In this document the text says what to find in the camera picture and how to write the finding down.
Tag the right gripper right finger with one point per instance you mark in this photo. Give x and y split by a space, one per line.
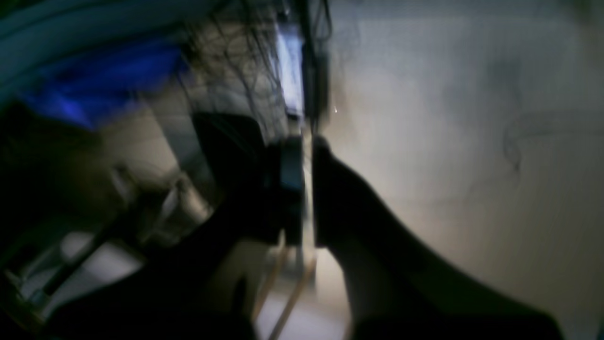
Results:
399 288

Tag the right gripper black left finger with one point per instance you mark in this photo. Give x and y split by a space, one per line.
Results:
205 287

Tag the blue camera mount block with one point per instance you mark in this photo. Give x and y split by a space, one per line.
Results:
93 88

